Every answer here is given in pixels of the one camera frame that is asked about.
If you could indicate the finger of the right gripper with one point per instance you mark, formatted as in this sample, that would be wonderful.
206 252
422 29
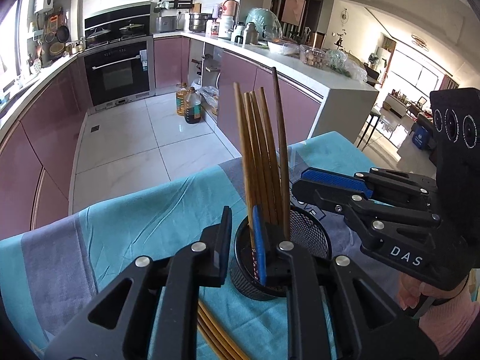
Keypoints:
337 181
327 197

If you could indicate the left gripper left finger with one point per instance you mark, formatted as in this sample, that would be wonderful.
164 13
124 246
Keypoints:
149 311

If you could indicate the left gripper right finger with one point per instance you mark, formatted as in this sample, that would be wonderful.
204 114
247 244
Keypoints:
334 309

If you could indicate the black mesh pen holder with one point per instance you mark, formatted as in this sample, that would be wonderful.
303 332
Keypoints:
264 279

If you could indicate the bamboo chopstick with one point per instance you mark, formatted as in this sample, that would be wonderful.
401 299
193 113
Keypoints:
245 143
255 157
283 155
272 155
264 169
217 338

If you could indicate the pink sleeve right forearm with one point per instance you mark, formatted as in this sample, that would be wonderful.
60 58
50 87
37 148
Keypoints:
452 322

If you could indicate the kitchen window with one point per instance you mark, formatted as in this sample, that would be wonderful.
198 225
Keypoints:
14 43

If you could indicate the right hand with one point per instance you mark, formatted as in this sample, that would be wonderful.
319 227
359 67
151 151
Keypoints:
412 291

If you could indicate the blue grey tablecloth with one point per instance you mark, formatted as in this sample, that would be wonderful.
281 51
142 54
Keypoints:
50 274

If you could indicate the clear plastic bag greens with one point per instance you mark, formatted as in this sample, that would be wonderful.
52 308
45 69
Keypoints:
339 62

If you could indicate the glass jar with food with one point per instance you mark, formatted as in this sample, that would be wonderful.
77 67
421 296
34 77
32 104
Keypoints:
312 57

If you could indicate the dark soy sauce bottle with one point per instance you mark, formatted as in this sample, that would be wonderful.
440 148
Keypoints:
192 107

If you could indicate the yellow oil bottle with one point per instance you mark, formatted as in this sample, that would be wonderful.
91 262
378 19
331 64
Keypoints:
181 95

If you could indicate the pink kettle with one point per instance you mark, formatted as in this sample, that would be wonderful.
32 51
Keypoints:
230 8

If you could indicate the steel stock pot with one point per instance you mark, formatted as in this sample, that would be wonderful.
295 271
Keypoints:
197 22

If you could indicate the black built-in oven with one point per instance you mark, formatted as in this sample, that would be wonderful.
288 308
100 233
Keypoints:
120 72

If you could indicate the black range hood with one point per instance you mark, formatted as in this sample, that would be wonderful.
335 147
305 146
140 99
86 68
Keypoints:
118 24

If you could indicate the hanging frying pan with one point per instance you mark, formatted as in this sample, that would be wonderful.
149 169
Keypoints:
63 32

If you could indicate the pink wall picture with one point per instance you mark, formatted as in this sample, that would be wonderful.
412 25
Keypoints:
293 12

